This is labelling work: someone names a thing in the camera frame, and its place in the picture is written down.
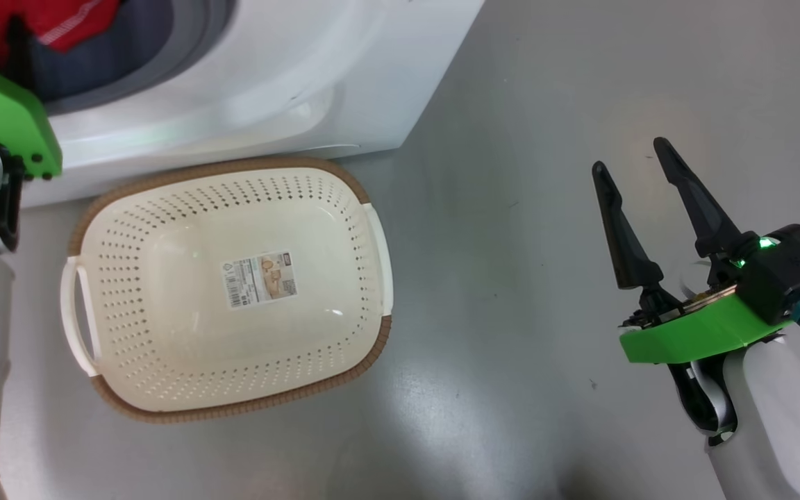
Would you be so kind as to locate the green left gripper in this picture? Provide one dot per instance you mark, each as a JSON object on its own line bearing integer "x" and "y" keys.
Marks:
{"x": 4, "y": 111}

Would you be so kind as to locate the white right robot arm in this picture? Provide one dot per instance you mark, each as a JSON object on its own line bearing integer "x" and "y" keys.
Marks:
{"x": 775, "y": 430}

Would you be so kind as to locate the dark blue garment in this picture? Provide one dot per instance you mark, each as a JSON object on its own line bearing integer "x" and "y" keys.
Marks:
{"x": 108, "y": 62}

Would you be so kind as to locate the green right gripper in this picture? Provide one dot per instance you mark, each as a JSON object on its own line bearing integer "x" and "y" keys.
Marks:
{"x": 705, "y": 337}

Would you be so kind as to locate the red garment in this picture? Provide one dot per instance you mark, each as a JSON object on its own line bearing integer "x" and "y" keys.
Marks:
{"x": 73, "y": 21}

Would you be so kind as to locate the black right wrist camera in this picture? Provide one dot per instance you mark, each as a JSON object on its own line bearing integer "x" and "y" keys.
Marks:
{"x": 789, "y": 271}

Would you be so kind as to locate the paper label sticker in basket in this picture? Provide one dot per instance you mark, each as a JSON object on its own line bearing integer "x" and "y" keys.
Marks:
{"x": 260, "y": 279}

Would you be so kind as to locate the white front-load washing machine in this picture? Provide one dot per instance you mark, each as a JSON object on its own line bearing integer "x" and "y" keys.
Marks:
{"x": 268, "y": 69}

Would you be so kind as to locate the cream perforated laundry basket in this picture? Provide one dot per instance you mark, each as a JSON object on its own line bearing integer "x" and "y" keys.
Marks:
{"x": 164, "y": 312}

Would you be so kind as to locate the grey rubber door gasket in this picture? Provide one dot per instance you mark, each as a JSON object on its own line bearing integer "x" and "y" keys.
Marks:
{"x": 185, "y": 48}

